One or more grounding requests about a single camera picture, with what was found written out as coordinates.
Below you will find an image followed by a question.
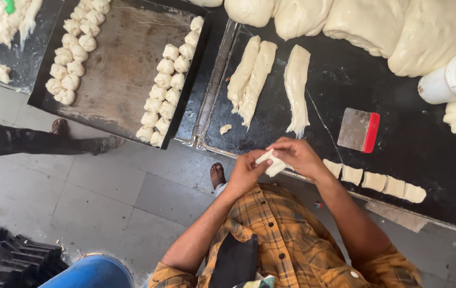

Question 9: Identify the person's right hand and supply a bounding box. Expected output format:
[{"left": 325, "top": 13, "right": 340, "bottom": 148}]
[{"left": 266, "top": 137, "right": 335, "bottom": 184}]

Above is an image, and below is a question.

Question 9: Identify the person's left hand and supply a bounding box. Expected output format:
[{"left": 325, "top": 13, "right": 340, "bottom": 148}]
[{"left": 227, "top": 149, "right": 273, "bottom": 199}]

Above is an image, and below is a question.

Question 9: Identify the small dough piece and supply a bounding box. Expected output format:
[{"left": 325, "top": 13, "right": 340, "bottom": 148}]
[{"left": 256, "top": 149, "right": 294, "bottom": 178}]

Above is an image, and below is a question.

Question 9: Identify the person's brown sandal foot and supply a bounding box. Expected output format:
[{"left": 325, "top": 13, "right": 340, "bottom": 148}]
[{"left": 210, "top": 162, "right": 228, "bottom": 197}]

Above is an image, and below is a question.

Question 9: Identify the cut square dough piece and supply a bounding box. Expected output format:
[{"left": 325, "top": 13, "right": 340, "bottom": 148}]
[
  {"left": 323, "top": 159, "right": 343, "bottom": 179},
  {"left": 340, "top": 164, "right": 364, "bottom": 186},
  {"left": 382, "top": 175, "right": 406, "bottom": 198},
  {"left": 361, "top": 171, "right": 388, "bottom": 193},
  {"left": 402, "top": 183, "right": 427, "bottom": 204}
]

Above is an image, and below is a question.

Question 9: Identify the long ragged dough strip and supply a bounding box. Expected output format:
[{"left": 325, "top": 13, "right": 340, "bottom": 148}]
[{"left": 283, "top": 44, "right": 312, "bottom": 139}]

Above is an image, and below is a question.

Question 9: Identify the yellow plaid shirt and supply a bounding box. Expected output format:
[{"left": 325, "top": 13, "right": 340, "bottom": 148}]
[{"left": 148, "top": 183, "right": 423, "bottom": 288}]

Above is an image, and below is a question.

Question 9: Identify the patterned cloth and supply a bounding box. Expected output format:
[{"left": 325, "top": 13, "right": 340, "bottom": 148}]
[{"left": 233, "top": 275, "right": 276, "bottom": 288}]

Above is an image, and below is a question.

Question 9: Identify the row of knotted dough balls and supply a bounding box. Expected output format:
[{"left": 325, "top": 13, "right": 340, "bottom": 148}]
[
  {"left": 45, "top": 0, "right": 111, "bottom": 106},
  {"left": 136, "top": 16, "right": 205, "bottom": 148}
]

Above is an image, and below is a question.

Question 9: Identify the large dough mass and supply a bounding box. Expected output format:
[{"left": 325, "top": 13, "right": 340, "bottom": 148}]
[
  {"left": 323, "top": 0, "right": 417, "bottom": 58},
  {"left": 274, "top": 0, "right": 335, "bottom": 41},
  {"left": 224, "top": 0, "right": 281, "bottom": 28}
]

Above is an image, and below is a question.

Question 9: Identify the large metal baking tray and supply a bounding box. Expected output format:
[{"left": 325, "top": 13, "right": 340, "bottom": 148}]
[{"left": 28, "top": 0, "right": 212, "bottom": 150}]

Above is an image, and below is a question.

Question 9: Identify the white plastic container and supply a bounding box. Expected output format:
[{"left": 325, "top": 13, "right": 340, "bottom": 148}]
[{"left": 418, "top": 50, "right": 456, "bottom": 105}]

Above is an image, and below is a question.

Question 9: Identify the dough lump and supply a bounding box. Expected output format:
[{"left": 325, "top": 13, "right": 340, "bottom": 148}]
[{"left": 189, "top": 0, "right": 224, "bottom": 8}]

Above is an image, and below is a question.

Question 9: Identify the huge dough mass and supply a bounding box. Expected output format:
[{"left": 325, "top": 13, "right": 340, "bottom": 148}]
[{"left": 387, "top": 0, "right": 456, "bottom": 78}]

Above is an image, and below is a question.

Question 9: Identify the blue plastic barrel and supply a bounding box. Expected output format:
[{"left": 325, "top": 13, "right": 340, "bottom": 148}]
[{"left": 38, "top": 254, "right": 135, "bottom": 288}]

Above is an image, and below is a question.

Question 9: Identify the dark tray with dough heap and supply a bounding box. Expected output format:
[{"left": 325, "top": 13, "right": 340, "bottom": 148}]
[{"left": 0, "top": 0, "right": 65, "bottom": 95}]

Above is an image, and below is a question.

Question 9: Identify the stack of black trays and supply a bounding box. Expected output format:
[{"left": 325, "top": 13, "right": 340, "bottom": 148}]
[{"left": 0, "top": 215, "right": 69, "bottom": 288}]

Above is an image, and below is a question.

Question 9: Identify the red handled metal bench scraper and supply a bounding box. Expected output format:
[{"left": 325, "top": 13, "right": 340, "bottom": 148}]
[{"left": 337, "top": 107, "right": 381, "bottom": 154}]

